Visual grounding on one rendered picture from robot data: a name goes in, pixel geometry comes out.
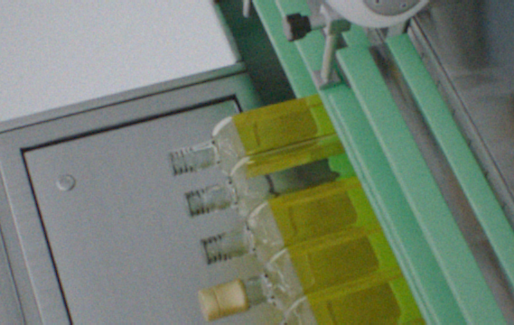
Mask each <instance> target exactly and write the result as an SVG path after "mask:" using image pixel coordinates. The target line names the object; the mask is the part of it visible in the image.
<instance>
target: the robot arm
mask: <svg viewBox="0 0 514 325"><path fill-rule="evenodd" d="M325 1H326V2H327V3H328V5H329V6H331V7H332V8H333V9H334V10H335V11H336V12H337V13H338V14H340V15H341V16H343V17H344V18H346V19H348V20H349V21H351V22H353V23H355V24H358V25H361V26H366V27H371V28H380V27H387V26H390V25H394V24H397V23H403V22H404V21H405V20H407V19H409V18H410V17H412V16H414V15H415V14H416V13H418V12H419V11H420V10H421V9H422V8H423V7H424V6H425V5H426V4H427V3H428V2H429V1H430V0H325Z"/></svg>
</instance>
